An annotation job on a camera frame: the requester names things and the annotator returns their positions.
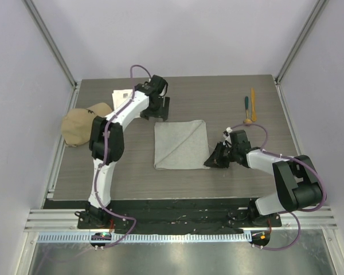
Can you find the grey cloth napkin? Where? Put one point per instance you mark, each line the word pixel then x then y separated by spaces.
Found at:
pixel 181 145

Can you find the aluminium frame post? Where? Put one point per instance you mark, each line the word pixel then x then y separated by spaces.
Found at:
pixel 40 23
pixel 309 24

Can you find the green handled wooden spoon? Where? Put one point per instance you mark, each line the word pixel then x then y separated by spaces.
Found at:
pixel 247 120

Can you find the white folded towel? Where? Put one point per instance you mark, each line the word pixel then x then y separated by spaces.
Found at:
pixel 120 96

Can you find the perforated cable duct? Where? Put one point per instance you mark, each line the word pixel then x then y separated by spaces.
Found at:
pixel 103 237

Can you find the tan baseball cap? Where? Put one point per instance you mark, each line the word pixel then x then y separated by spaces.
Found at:
pixel 76 125

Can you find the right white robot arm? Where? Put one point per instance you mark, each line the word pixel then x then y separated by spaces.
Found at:
pixel 296 181

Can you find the left aluminium frame post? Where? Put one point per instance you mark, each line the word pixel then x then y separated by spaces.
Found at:
pixel 40 23

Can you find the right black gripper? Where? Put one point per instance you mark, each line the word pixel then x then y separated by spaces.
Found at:
pixel 215 159

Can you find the yellow wooden knife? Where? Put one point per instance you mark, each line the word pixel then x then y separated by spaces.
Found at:
pixel 253 115

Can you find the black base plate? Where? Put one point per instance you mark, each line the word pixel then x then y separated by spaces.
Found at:
pixel 177 216

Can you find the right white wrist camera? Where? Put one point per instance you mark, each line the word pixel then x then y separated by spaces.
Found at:
pixel 226 135

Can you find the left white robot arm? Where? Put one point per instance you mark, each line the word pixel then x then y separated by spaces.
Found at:
pixel 106 143

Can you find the right aluminium frame post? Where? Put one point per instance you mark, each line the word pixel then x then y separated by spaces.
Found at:
pixel 309 24

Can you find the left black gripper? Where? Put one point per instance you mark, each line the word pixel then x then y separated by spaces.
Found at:
pixel 161 113

